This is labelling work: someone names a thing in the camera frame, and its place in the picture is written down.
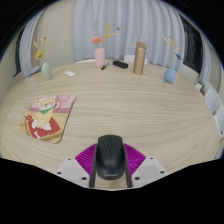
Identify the dark blue pen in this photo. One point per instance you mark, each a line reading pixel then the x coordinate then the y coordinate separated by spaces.
pixel 105 66

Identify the green vase with yellow flowers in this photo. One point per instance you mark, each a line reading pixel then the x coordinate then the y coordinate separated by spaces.
pixel 46 71

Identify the black rectangular case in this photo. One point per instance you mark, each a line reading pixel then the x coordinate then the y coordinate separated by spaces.
pixel 120 64

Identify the dark window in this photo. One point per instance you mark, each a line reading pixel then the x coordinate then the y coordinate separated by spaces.
pixel 192 46
pixel 18 53

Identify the blue vase with dried flowers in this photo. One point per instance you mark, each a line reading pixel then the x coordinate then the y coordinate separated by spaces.
pixel 170 76

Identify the bronze metal drink bottle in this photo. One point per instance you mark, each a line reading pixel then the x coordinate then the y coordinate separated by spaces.
pixel 139 58

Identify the black computer mouse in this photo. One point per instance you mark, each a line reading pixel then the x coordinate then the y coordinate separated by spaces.
pixel 110 156

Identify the white chair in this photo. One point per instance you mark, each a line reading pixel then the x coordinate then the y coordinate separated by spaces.
pixel 129 58
pixel 220 120
pixel 85 61
pixel 211 100

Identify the narrow white curtain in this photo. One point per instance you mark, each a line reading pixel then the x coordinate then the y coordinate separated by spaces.
pixel 205 61
pixel 28 50

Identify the white remote control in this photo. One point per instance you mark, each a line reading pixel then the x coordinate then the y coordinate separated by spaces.
pixel 69 73

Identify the pink vase with flowers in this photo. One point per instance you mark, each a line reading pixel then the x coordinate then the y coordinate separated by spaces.
pixel 99 58

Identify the cartoon print mouse pad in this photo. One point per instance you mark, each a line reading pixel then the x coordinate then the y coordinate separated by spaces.
pixel 46 116

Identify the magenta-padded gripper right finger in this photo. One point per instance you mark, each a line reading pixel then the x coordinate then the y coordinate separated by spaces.
pixel 148 168

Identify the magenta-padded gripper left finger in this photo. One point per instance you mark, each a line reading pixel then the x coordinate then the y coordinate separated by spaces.
pixel 71 168

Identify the wide white curtain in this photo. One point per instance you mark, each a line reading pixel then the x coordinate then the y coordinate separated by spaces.
pixel 130 23

